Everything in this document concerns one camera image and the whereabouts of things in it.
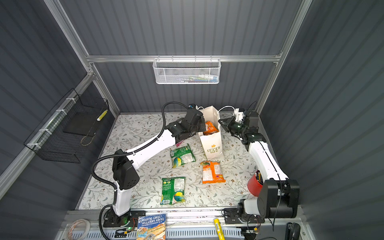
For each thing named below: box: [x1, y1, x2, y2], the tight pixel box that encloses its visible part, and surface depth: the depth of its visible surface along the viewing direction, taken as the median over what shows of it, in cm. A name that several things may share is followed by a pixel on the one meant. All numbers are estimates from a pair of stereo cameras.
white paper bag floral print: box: [198, 105, 224, 160], surface depth 84 cm
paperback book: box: [136, 214, 167, 240], surface depth 70 cm
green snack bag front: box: [160, 176, 186, 205], surface depth 82 cm
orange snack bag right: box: [200, 160, 226, 184], surface depth 87 cm
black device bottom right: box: [285, 222, 301, 240], surface depth 68 cm
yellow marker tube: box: [213, 218, 226, 240], surface depth 71 cm
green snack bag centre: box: [170, 143, 196, 169], surface depth 95 cm
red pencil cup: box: [247, 170, 264, 197], surface depth 84 cm
